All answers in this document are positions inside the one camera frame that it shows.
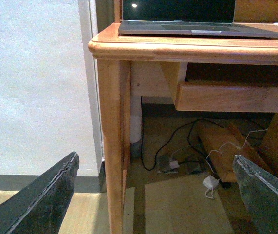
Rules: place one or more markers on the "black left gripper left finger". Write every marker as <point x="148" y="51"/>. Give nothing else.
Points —
<point x="40" y="207"/>

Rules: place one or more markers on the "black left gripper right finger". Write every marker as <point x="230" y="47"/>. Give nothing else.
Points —
<point x="259" y="192"/>

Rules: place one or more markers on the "wooden keyboard tray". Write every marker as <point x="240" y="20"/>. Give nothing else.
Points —
<point x="210" y="96"/>

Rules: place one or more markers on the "white power adapter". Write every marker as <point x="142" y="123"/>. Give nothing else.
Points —
<point x="210" y="182"/>

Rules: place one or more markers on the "power strip on floor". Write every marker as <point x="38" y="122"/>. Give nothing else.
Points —
<point x="170" y="165"/>

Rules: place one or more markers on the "wooden desk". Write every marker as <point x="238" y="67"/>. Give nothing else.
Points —
<point x="116" y="56"/>

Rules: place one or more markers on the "grey open laptop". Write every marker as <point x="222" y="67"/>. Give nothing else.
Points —
<point x="185" y="17"/>

